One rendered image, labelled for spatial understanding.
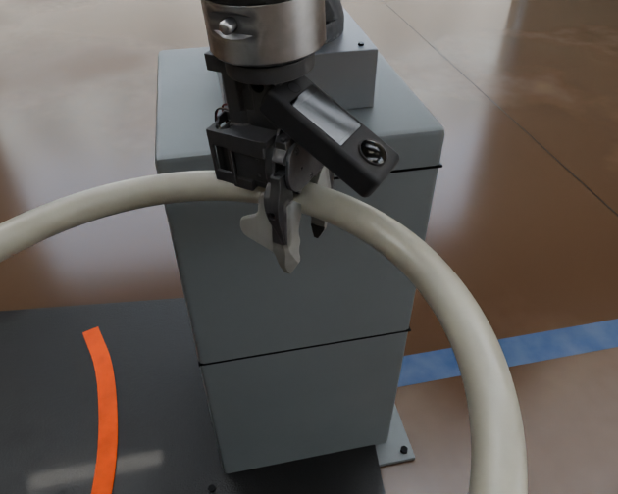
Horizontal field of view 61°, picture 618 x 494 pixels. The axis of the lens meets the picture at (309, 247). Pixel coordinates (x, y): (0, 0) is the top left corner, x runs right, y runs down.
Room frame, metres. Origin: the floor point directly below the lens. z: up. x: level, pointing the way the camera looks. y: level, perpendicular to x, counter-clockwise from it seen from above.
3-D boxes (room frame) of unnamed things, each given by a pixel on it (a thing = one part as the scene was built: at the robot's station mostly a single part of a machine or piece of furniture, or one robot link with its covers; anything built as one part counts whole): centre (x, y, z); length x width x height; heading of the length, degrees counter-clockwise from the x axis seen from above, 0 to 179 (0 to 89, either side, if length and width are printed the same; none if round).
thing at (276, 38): (0.41, 0.03, 1.07); 0.10 x 0.09 x 0.05; 151
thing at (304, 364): (0.81, 0.04, 0.43); 0.50 x 0.50 x 0.85; 12
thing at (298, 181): (0.41, 0.03, 0.99); 0.09 x 0.08 x 0.12; 61
